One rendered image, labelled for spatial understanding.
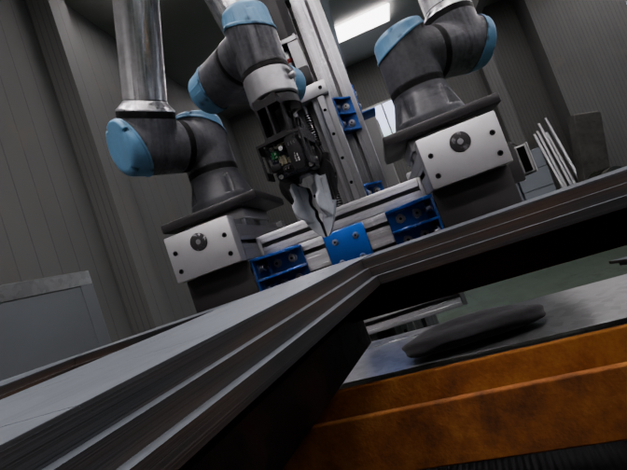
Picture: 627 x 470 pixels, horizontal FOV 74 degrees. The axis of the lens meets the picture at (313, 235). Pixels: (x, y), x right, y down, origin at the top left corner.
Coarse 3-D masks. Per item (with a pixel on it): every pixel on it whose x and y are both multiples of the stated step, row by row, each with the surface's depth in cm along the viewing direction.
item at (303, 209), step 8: (296, 192) 62; (304, 192) 63; (296, 200) 61; (304, 200) 63; (296, 208) 60; (304, 208) 63; (312, 208) 63; (304, 216) 62; (312, 216) 63; (312, 224) 63; (320, 224) 63; (320, 232) 63
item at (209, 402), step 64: (576, 192) 37; (384, 256) 43; (448, 256) 40; (256, 320) 22; (320, 320) 26; (128, 384) 14; (192, 384) 15; (256, 384) 18; (64, 448) 11; (128, 448) 12; (192, 448) 13
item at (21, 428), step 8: (72, 408) 12; (40, 416) 12; (48, 416) 12; (56, 416) 11; (16, 424) 12; (24, 424) 12; (32, 424) 11; (40, 424) 11; (0, 432) 12; (8, 432) 12; (16, 432) 11; (24, 432) 11; (32, 432) 11; (0, 440) 11; (8, 440) 10; (16, 440) 10; (0, 448) 10
